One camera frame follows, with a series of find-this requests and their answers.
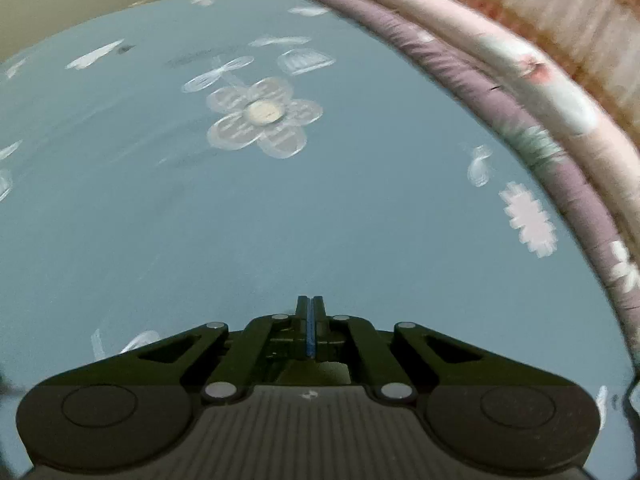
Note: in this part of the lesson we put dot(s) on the purple floral folded quilt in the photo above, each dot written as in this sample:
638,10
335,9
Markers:
450,72

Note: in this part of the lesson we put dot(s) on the blue floral bed sheet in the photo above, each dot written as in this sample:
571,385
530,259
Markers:
150,220

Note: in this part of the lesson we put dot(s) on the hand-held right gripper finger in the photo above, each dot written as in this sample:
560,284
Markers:
315,330
306,330

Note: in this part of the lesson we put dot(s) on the pink patterned curtain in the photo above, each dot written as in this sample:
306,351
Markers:
575,25

